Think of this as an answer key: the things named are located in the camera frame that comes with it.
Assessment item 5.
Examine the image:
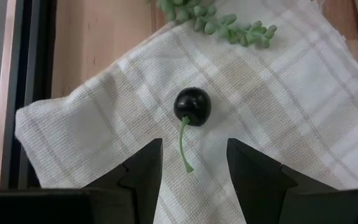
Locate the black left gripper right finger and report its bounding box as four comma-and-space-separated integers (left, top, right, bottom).
226, 138, 338, 224

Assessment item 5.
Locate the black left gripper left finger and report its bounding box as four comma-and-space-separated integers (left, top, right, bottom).
84, 138, 164, 224

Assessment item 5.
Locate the white plaid dish towel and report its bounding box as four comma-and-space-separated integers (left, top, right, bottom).
14, 0, 358, 224

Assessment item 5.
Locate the green succulent plant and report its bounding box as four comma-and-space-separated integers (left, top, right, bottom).
155, 0, 278, 49

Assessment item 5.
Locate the black table frame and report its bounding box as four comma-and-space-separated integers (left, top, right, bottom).
9, 0, 58, 189

